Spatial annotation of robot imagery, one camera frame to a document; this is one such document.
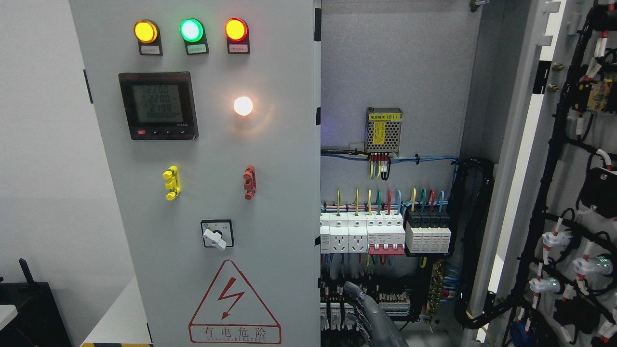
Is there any grey cabinet door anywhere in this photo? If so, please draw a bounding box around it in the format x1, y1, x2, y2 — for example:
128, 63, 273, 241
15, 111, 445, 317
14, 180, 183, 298
69, 0, 322, 347
455, 0, 616, 347

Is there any red terminal connector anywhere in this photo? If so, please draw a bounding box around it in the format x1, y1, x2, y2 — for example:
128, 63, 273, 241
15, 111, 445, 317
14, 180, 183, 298
243, 165, 256, 200

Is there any metal mesh power supply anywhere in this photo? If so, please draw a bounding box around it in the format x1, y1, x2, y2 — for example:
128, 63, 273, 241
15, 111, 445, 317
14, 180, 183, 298
364, 107, 402, 154

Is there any white socket breaker row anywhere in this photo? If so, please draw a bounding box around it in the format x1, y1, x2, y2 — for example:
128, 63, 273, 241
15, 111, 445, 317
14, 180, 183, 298
320, 212, 405, 255

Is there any white glowing indicator lamp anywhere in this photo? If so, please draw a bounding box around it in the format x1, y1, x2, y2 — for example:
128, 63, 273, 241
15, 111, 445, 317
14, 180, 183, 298
233, 96, 254, 116

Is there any black white surge protector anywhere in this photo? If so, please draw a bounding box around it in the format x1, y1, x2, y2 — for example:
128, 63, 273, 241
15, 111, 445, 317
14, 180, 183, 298
405, 208, 452, 258

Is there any yellow terminal connector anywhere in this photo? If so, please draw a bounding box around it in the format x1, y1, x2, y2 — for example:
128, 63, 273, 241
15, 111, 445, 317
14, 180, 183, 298
162, 165, 181, 200

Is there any lower relay terminal row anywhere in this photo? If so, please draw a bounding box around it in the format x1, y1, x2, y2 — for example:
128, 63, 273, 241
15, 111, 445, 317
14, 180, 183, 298
320, 282, 411, 332

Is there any red triangle warning sticker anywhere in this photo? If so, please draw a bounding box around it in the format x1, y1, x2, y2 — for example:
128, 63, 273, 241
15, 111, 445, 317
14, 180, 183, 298
188, 259, 282, 345

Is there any red indicator lamp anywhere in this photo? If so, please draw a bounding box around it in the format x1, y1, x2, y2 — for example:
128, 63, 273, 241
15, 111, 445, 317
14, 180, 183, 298
224, 17, 248, 42

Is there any black digital power meter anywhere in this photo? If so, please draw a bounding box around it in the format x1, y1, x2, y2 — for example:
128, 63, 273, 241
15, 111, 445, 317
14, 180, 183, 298
118, 72, 199, 140

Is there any brass terminal bar right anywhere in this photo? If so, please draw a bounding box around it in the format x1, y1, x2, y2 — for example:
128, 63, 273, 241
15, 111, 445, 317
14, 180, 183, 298
426, 259, 444, 318

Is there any green indicator lamp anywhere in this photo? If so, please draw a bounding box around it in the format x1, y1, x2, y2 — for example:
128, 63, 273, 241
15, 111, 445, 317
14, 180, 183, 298
179, 18, 203, 42

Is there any yellow indicator lamp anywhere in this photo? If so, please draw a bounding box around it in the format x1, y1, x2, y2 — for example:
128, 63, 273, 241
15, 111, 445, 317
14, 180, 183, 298
133, 20, 159, 44

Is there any black box on left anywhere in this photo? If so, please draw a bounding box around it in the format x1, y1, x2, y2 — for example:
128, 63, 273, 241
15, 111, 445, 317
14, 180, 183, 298
0, 258, 71, 347

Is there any black white rotary switch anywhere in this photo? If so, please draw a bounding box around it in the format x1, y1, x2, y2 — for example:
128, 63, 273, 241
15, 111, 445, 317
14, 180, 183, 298
200, 219, 234, 251

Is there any black cable conduit right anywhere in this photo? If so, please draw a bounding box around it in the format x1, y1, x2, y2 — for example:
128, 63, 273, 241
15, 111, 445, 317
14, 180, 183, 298
447, 159, 504, 330

